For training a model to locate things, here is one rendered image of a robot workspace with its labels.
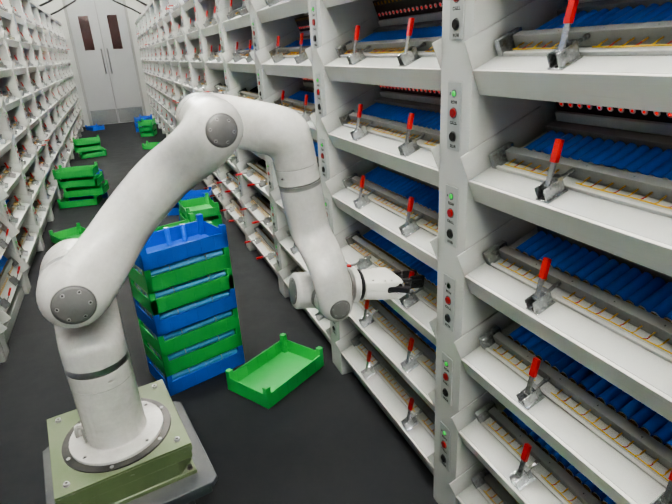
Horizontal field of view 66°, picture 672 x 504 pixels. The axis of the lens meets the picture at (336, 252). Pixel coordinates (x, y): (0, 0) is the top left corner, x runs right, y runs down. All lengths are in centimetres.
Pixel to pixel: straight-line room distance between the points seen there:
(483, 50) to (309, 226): 47
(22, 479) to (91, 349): 83
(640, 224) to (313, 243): 61
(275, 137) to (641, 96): 61
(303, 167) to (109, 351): 52
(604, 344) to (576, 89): 37
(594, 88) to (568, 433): 55
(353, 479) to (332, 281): 66
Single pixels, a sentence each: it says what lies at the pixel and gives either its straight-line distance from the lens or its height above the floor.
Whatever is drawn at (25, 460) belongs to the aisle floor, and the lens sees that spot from 193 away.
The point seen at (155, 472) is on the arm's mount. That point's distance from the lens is 120.
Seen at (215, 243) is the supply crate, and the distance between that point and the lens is 182.
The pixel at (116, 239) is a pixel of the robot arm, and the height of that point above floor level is 81.
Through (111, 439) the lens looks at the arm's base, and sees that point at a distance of 120.
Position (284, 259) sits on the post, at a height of 20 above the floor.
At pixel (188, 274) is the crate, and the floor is 42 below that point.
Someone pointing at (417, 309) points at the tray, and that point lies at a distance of 131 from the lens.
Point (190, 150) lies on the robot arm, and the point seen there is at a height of 96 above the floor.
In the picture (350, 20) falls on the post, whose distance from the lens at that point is 162.
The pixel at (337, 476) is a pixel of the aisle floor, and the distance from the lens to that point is 157.
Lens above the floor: 111
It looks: 22 degrees down
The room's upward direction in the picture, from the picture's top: 3 degrees counter-clockwise
